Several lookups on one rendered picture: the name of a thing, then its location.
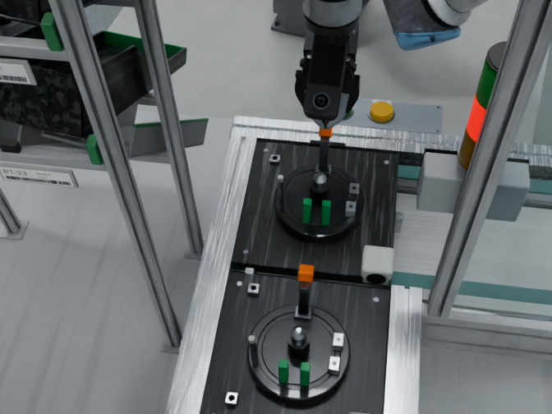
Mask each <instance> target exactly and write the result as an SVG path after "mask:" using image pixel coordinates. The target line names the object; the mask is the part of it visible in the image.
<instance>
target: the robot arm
mask: <svg viewBox="0 0 552 414"><path fill-rule="evenodd" d="M369 1H370V0H303V11H304V22H305V24H306V27H307V31H306V40H305V44H304V48H303V53H304V58H303V59H301V61H300V67H301V68H302V70H296V74H295V77H296V82H295V93H296V96H297V98H298V100H299V102H300V103H301V106H302V107H303V111H304V114H305V115H306V116H307V117H308V118H311V119H312V120H313V121H314V122H315V123H316V124H317V125H318V126H319V127H320V128H321V129H323V130H324V129H325V128H326V129H327V130H330V129H331V128H333V127H334V126H336V125H337V124H338V123H340V122H341V121H342V120H343V118H344V117H345V116H346V115H347V113H349V112H350V110H351V109H352V107H353V106H354V104H355V103H356V102H357V100H358V97H359V93H360V77H361V76H360V75H354V73H355V71H356V70H357V65H356V63H355V62H356V56H357V40H358V30H359V24H358V21H359V15H360V13H361V9H363V8H364V6H365V5H366V4H367V3H368V2H369ZM487 1H489V0H383V2H384V6H385V9H386V12H387V14H388V17H389V20H390V23H391V26H392V28H393V34H394V35H395V37H396V40H397V41H398V45H399V47H400V48H401V49H403V50H405V51H411V50H415V49H419V48H425V47H429V46H431V45H435V44H440V43H443V42H446V41H449V40H451V39H456V38H457V37H459V36H460V35H461V31H460V30H461V28H460V25H462V24H464V23H465V22H466V21H467V20H468V19H469V17H470V15H471V13H472V9H473V8H475V7H478V6H480V5H481V4H482V3H484V2H487ZM353 30H355V34H354V33H352V32H351V31H353ZM326 121H327V122H326Z"/></svg>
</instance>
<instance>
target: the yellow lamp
mask: <svg viewBox="0 0 552 414"><path fill-rule="evenodd" d="M475 145H476V142H475V141H474V140H473V139H472V138H471V137H470V136H469V135H468V133H467V127H466V130H465V132H464V136H463V139H462V144H461V147H460V150H459V153H458V160H459V163H460V164H461V165H462V167H463V168H464V169H465V170H468V167H469V164H470V161H471V158H472V154H473V150H474V148H475Z"/></svg>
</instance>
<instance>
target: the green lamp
mask: <svg viewBox="0 0 552 414"><path fill-rule="evenodd" d="M496 76H497V73H495V72H494V71H493V70H491V69H490V67H489V66H488V63H487V61H486V58H485V62H484V66H483V69H482V72H481V77H480V80H479V83H478V86H477V89H476V99H477V102H478V103H479V105H480V106H481V107H483V108H484V109H485V110H486V108H487V105H488V103H489V100H490V95H491V92H492V89H493V86H494V83H495V79H496Z"/></svg>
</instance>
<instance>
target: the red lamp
mask: <svg viewBox="0 0 552 414"><path fill-rule="evenodd" d="M484 116H485V109H484V108H483V107H481V106H480V105H479V103H478V102H477V99H476V95H475V98H474V101H473V104H472V107H471V112H470V115H469V118H468V121H467V133H468V135H469V136H470V137H471V138H472V139H473V140H474V141H475V142H476V140H477V137H478V135H479V132H480V129H481V124H482V122H483V118H484Z"/></svg>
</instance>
